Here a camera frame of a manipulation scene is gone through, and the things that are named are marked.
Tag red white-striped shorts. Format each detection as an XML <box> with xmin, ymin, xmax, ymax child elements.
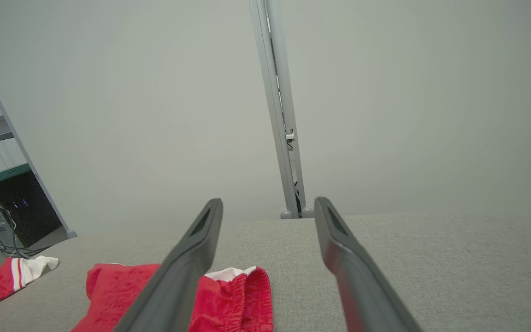
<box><xmin>71</xmin><ymin>263</ymin><xmax>274</xmax><ymax>332</ymax></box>

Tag grey metal partition post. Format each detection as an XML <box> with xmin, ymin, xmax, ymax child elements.
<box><xmin>265</xmin><ymin>0</ymin><xmax>315</xmax><ymax>219</ymax></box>
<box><xmin>249</xmin><ymin>0</ymin><xmax>301</xmax><ymax>219</ymax></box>

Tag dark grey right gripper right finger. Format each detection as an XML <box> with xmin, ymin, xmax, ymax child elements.
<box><xmin>314</xmin><ymin>196</ymin><xmax>423</xmax><ymax>332</ymax></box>

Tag red number 23 jersey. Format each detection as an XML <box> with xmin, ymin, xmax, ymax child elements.
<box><xmin>0</xmin><ymin>256</ymin><xmax>59</xmax><ymax>319</ymax></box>

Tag black computer equipment with cables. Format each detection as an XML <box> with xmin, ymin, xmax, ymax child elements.
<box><xmin>0</xmin><ymin>171</ymin><xmax>64</xmax><ymax>248</ymax></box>

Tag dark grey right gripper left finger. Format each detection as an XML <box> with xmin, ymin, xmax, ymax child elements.
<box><xmin>114</xmin><ymin>198</ymin><xmax>224</xmax><ymax>332</ymax></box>

